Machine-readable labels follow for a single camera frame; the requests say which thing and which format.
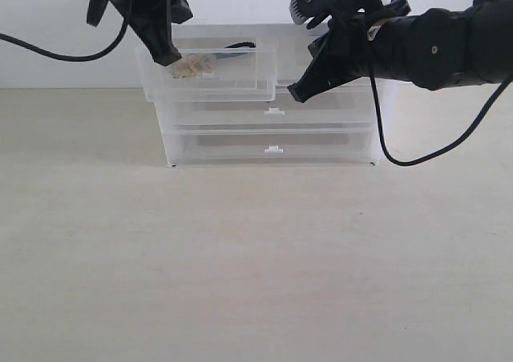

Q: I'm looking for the clear middle wide drawer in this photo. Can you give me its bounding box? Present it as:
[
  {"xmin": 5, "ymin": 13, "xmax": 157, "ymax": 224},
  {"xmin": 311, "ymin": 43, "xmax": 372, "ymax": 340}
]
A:
[{"xmin": 156, "ymin": 86, "xmax": 375, "ymax": 127}]

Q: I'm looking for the yellow keychain with black strap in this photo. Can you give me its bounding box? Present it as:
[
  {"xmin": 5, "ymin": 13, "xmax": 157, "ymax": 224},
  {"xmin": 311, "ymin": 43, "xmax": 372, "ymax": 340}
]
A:
[{"xmin": 167, "ymin": 42, "xmax": 257, "ymax": 79}]

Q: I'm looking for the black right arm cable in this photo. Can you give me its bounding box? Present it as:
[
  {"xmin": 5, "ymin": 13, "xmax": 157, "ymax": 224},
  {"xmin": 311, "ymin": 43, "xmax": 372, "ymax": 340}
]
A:
[{"xmin": 360, "ymin": 0, "xmax": 513, "ymax": 167}]

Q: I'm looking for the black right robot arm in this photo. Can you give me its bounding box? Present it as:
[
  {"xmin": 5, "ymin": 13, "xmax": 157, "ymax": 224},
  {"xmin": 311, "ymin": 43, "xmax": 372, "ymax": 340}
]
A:
[{"xmin": 288, "ymin": 0, "xmax": 512, "ymax": 103}]

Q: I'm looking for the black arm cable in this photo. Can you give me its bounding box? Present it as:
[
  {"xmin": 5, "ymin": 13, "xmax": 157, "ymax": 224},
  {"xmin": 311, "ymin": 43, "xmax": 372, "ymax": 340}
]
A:
[
  {"xmin": 0, "ymin": 0, "xmax": 137, "ymax": 62},
  {"xmin": 360, "ymin": 0, "xmax": 513, "ymax": 167}
]

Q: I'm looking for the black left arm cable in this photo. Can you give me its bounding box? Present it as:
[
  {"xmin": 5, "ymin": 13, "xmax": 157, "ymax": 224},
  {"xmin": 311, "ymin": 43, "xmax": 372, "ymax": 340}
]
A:
[{"xmin": 0, "ymin": 0, "xmax": 137, "ymax": 62}]

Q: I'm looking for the clear wide drawer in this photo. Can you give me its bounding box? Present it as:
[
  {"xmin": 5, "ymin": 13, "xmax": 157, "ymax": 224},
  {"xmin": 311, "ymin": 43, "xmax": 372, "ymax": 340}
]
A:
[
  {"xmin": 162, "ymin": 128, "xmax": 379, "ymax": 167},
  {"xmin": 156, "ymin": 86, "xmax": 375, "ymax": 127}
]

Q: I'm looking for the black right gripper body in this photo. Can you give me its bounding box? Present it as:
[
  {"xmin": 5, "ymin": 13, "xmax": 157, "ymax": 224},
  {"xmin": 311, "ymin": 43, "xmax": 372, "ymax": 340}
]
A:
[{"xmin": 306, "ymin": 0, "xmax": 411, "ymax": 78}]

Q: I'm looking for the white translucent drawer cabinet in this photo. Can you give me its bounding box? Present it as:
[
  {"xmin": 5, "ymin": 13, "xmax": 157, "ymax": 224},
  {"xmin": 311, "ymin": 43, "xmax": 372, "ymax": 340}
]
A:
[{"xmin": 157, "ymin": 0, "xmax": 397, "ymax": 160}]

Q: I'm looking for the clear bottom wide drawer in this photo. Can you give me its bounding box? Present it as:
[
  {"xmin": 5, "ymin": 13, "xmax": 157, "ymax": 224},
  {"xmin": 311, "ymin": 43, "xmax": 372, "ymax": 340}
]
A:
[{"xmin": 162, "ymin": 128, "xmax": 379, "ymax": 167}]

